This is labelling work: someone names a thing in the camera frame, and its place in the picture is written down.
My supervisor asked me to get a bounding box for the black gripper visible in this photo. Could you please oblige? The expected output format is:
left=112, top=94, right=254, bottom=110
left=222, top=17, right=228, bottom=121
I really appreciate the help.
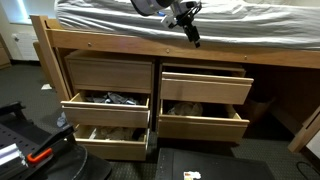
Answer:
left=175, top=9, right=202, bottom=49

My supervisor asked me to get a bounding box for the light wooden drawer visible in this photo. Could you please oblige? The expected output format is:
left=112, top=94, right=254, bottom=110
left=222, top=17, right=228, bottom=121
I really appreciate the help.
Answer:
left=60, top=90, right=151, bottom=129
left=159, top=70, right=255, bottom=106
left=67, top=58, right=154, bottom=94
left=156, top=99, right=251, bottom=144
left=73, top=124, right=150, bottom=162

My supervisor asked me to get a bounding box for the wooden dresser carcass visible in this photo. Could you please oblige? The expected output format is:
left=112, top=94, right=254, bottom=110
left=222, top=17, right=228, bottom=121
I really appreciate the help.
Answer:
left=155, top=59, right=248, bottom=134
left=64, top=49, right=158, bottom=134

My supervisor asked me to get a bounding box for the mattress with grey striped sheet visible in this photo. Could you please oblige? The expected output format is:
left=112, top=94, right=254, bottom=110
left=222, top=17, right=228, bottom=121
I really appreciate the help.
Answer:
left=54, top=0, right=320, bottom=51

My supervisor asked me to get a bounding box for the crumpled beige cloth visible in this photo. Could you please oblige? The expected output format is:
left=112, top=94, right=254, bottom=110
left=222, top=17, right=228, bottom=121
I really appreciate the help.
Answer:
left=166, top=101, right=204, bottom=118

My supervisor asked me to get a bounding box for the grey and blue clothes pile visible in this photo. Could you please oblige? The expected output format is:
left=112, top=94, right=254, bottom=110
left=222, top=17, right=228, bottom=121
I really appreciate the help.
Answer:
left=83, top=91, right=140, bottom=106

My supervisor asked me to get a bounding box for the beige and white clothes pile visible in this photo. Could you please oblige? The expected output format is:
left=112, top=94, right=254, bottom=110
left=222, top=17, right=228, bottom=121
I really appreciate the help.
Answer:
left=94, top=126, right=147, bottom=142

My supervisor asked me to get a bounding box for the black box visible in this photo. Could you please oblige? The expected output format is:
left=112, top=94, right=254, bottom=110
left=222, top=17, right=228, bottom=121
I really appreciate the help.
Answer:
left=154, top=147, right=277, bottom=180

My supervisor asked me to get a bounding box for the small white sticker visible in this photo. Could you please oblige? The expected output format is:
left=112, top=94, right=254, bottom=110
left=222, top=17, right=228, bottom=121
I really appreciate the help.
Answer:
left=183, top=170, right=202, bottom=180

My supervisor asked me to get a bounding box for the wooden desk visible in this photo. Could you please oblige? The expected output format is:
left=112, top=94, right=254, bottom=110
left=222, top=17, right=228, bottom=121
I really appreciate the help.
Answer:
left=287, top=105, right=320, bottom=154

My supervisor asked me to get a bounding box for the white and blue bag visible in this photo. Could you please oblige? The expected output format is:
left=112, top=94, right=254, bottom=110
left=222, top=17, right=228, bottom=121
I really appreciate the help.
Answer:
left=55, top=111, right=69, bottom=129

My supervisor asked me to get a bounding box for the bright window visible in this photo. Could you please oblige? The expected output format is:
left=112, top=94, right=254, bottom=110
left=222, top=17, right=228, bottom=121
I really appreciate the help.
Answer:
left=8, top=0, right=58, bottom=25

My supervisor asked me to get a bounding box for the white radiator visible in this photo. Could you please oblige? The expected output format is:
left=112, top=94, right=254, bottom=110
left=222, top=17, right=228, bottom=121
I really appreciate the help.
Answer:
left=11, top=31, right=41, bottom=63

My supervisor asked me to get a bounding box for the black robot cart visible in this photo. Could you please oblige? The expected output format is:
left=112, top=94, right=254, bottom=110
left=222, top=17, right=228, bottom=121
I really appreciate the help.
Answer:
left=0, top=101, right=113, bottom=180

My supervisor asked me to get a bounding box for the brown wooden cabinet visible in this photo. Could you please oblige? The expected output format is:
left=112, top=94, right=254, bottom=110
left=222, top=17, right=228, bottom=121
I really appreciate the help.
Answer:
left=0, top=33, right=12, bottom=70

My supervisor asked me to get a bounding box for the silver aluminium extrusion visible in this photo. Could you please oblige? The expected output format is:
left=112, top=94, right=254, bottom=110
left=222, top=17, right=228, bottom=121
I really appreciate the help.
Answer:
left=0, top=143, right=28, bottom=172

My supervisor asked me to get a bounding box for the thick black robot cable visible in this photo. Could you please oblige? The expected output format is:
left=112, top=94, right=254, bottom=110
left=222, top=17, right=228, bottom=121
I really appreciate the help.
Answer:
left=179, top=0, right=203, bottom=21

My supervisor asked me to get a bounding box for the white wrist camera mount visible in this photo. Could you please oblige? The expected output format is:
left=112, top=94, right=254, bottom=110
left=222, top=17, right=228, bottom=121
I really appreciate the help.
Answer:
left=160, top=14, right=178, bottom=29

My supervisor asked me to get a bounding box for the light wooden bed frame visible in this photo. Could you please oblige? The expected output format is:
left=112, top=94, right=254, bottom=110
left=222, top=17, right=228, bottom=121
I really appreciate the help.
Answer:
left=29, top=14, right=320, bottom=103

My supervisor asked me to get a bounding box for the black clamp with orange handle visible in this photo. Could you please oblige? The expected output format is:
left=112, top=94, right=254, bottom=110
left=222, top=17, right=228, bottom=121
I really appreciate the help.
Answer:
left=26, top=124, right=78, bottom=165

